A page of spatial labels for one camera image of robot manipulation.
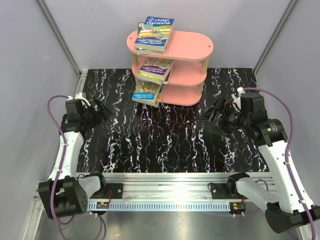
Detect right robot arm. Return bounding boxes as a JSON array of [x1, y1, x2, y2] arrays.
[[196, 92, 320, 234]]

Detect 52-storey treehouse purple book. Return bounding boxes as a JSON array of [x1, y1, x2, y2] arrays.
[[137, 57, 175, 81]]

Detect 130-storey treehouse orange book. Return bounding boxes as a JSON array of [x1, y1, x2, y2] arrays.
[[156, 85, 166, 101]]

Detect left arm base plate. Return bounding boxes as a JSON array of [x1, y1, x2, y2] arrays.
[[90, 182, 124, 200]]

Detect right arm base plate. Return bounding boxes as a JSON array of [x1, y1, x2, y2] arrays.
[[207, 182, 246, 201]]

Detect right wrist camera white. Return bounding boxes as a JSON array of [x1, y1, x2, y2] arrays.
[[231, 87, 245, 109]]

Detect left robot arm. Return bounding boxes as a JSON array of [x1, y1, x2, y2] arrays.
[[37, 96, 112, 220]]

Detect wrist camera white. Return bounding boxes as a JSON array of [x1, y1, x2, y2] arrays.
[[231, 87, 245, 109], [74, 92, 91, 106]]

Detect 26-storey treehouse blue book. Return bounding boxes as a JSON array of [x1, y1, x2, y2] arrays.
[[131, 79, 162, 106]]

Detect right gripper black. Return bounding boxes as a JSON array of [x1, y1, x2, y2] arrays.
[[196, 97, 251, 139]]

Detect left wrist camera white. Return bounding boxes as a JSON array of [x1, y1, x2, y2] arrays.
[[74, 92, 91, 106]]

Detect dark brown paperback book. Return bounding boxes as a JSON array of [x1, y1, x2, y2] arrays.
[[163, 73, 171, 85]]

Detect aluminium mounting rail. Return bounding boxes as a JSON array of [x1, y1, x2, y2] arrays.
[[33, 172, 305, 211]]

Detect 91-storey treehouse blue book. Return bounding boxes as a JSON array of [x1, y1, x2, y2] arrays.
[[134, 16, 175, 52]]

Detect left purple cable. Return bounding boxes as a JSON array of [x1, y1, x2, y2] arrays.
[[47, 94, 106, 240]]

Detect green paperback book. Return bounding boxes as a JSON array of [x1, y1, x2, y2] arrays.
[[134, 22, 168, 55]]

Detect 65-storey treehouse green book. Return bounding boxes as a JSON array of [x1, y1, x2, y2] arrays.
[[136, 74, 164, 85]]

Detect pink three-tier shelf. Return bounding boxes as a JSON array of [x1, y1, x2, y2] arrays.
[[126, 29, 215, 107]]

